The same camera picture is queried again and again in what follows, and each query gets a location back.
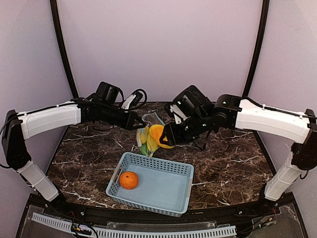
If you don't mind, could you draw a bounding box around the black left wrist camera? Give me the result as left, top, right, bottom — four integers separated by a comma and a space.
96, 82, 119, 104

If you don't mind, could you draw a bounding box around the black frame post left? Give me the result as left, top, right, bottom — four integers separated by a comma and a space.
50, 0, 79, 98

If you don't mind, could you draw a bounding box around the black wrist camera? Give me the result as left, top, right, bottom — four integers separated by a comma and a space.
96, 82, 119, 104
172, 85, 214, 118

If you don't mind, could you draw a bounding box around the orange toy fruit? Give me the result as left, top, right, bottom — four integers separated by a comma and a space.
119, 171, 139, 190

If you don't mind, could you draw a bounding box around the black table front rail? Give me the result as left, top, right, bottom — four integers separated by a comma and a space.
54, 202, 260, 225

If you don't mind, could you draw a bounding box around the green toy bitter gourd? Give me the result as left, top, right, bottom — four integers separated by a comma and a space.
139, 144, 148, 156

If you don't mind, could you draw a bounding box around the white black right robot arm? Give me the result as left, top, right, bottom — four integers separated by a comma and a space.
159, 94, 317, 201

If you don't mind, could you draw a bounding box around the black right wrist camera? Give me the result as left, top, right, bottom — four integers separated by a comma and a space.
172, 85, 214, 118

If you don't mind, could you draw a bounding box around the white slotted cable duct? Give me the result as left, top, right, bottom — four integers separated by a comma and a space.
31, 212, 237, 238

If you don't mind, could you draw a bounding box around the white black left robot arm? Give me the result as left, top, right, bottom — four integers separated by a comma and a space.
0, 98, 146, 202

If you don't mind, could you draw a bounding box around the yellow wrinkled toy fruit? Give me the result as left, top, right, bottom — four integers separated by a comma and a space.
145, 126, 159, 156

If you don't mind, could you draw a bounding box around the black frame post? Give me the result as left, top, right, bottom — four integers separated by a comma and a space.
50, 0, 79, 98
242, 0, 270, 98

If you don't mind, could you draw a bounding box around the black frame post right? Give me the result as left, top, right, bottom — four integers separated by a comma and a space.
242, 0, 270, 98

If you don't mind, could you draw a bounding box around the clear zip bag blue zipper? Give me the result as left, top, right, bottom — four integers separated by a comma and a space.
136, 111, 165, 157

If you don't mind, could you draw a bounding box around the orange yellow toy mango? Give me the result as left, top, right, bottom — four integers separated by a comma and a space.
149, 124, 174, 149

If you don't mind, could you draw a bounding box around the light blue perforated plastic basket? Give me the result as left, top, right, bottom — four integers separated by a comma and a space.
106, 152, 194, 217

